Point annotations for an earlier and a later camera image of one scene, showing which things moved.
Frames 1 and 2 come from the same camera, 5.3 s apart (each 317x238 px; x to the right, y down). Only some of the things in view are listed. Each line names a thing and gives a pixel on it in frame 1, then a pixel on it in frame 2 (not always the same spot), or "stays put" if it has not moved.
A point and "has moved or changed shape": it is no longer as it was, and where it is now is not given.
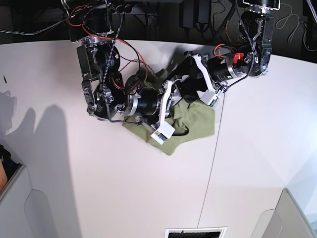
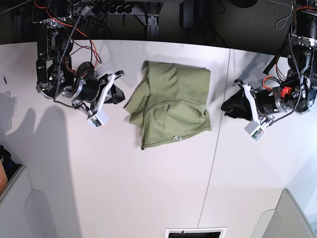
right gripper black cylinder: [219, 70] → [267, 101]
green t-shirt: [191, 121] has moved or changed shape
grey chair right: [287, 220] stays put
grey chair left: [25, 212] stays put
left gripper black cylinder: [148, 102] → [89, 89]
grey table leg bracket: [152, 26] stays put
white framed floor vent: [213, 232] stays put
